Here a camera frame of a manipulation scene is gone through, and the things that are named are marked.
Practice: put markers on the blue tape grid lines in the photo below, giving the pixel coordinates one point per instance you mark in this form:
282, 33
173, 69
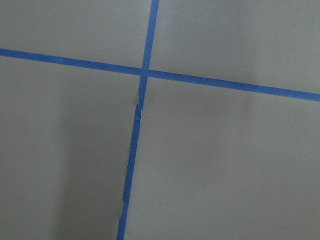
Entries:
144, 73

